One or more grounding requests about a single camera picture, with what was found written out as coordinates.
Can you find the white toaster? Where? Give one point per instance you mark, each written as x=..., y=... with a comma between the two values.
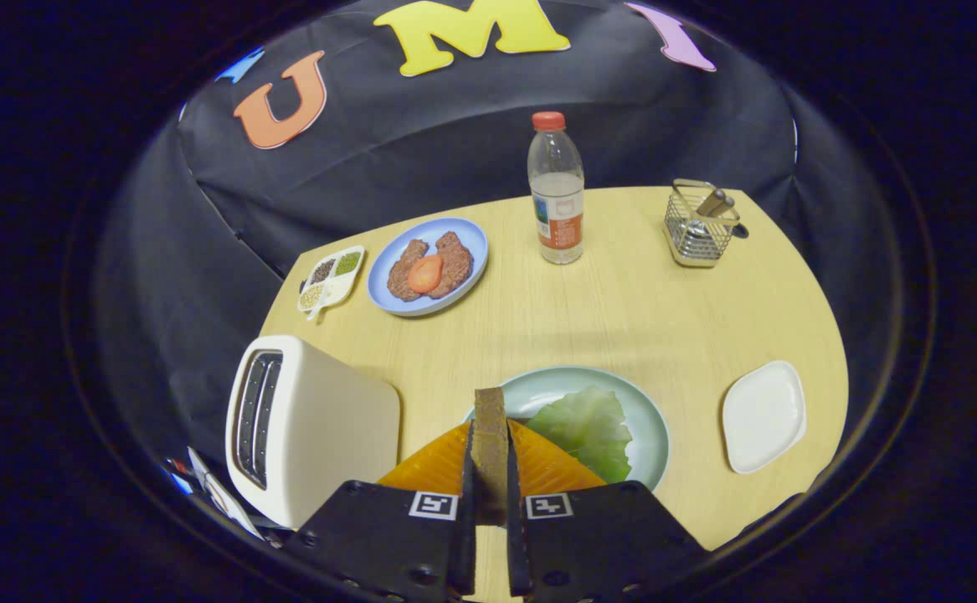
x=329, y=427

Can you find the white square plate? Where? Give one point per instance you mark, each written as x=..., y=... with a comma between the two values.
x=763, y=416

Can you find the white printed card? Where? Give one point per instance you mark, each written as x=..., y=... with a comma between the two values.
x=212, y=490

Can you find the clear bottle with red cap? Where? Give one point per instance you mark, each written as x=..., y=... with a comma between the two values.
x=555, y=201

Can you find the blue round plate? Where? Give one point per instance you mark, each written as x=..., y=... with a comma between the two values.
x=465, y=233

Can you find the white divided spice tray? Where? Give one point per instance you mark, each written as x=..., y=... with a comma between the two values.
x=331, y=276

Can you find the red tomato slice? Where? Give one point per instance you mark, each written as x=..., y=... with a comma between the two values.
x=425, y=274

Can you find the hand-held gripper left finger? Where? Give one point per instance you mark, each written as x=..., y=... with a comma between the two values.
x=465, y=519

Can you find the pale green round plate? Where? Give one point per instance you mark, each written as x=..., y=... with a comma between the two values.
x=538, y=385

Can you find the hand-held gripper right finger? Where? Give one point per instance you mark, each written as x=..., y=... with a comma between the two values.
x=515, y=519

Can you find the dark brown bread slice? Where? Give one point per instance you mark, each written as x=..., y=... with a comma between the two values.
x=490, y=452

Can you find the green lettuce leaf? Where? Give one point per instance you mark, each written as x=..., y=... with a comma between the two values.
x=584, y=427

